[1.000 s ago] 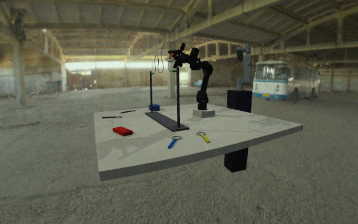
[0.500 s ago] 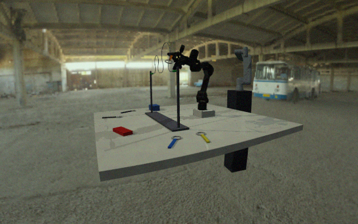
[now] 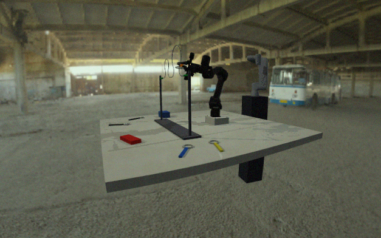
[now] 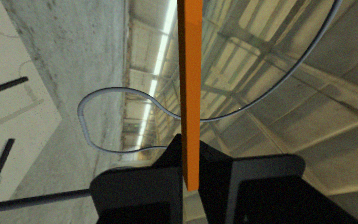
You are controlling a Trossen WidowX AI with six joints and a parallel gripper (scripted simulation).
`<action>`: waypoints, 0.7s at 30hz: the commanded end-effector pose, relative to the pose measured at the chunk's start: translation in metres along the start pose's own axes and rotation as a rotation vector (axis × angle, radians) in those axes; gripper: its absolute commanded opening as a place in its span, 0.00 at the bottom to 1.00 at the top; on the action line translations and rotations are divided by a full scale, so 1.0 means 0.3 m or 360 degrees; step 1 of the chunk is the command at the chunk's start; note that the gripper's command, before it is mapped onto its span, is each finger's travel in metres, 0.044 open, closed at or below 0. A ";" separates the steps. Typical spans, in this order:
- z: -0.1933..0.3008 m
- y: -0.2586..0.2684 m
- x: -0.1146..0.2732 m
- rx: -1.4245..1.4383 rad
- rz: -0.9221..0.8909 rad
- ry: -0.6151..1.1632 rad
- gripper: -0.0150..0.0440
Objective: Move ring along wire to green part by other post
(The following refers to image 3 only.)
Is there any red flat bar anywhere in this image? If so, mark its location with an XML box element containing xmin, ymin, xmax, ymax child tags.
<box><xmin>120</xmin><ymin>134</ymin><xmax>142</xmax><ymax>145</ymax></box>

